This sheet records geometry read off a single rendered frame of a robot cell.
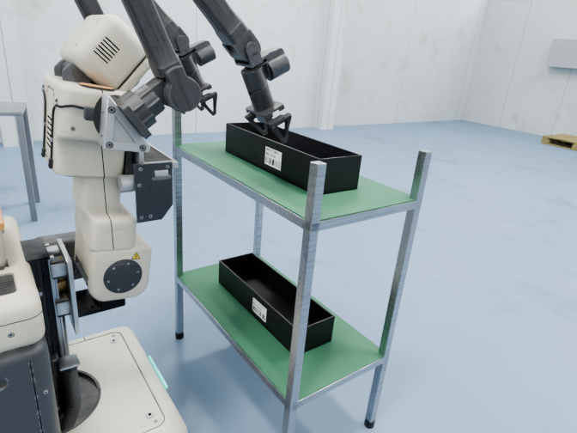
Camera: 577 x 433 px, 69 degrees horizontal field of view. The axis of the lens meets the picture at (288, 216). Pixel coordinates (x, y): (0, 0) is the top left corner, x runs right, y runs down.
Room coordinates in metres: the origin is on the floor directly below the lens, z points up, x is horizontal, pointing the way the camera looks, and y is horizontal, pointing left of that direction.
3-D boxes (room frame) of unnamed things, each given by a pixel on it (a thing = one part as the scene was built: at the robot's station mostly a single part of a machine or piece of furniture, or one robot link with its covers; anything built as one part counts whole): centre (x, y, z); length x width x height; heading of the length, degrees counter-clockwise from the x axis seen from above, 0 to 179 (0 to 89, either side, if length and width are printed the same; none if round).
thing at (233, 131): (1.47, 0.03, 1.01); 0.57 x 0.17 x 0.11; 37
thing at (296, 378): (1.47, 0.04, 0.55); 0.91 x 0.46 x 1.10; 38
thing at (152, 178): (1.15, 0.45, 0.99); 0.28 x 0.16 x 0.22; 37
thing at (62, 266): (1.13, 0.58, 0.68); 0.28 x 0.27 x 0.25; 37
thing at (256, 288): (1.47, 0.04, 0.41); 0.57 x 0.17 x 0.11; 38
